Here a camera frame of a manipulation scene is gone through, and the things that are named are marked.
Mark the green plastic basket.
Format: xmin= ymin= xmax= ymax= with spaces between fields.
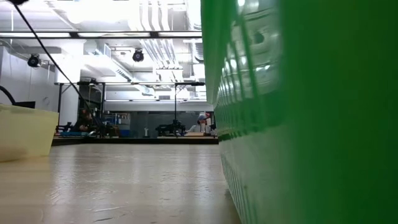
xmin=200 ymin=0 xmax=398 ymax=224

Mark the person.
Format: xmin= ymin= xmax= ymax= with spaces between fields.
xmin=186 ymin=112 xmax=215 ymax=134
xmin=73 ymin=108 xmax=96 ymax=133

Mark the black tripod stand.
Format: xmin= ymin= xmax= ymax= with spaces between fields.
xmin=155 ymin=81 xmax=206 ymax=137

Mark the black ceiling spotlight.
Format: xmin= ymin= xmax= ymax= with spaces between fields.
xmin=27 ymin=54 xmax=42 ymax=68
xmin=132 ymin=49 xmax=145 ymax=63

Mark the yellow translucent plastic bin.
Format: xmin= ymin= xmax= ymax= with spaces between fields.
xmin=0 ymin=104 xmax=60 ymax=163

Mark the black aluminium table frame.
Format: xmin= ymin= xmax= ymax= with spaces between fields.
xmin=51 ymin=136 xmax=220 ymax=146

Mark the black background rig frame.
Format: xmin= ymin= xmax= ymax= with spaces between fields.
xmin=57 ymin=81 xmax=156 ymax=113

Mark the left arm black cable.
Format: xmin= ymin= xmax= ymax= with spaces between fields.
xmin=12 ymin=1 xmax=100 ymax=138

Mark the thick curved black cable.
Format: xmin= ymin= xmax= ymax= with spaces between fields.
xmin=0 ymin=85 xmax=16 ymax=105

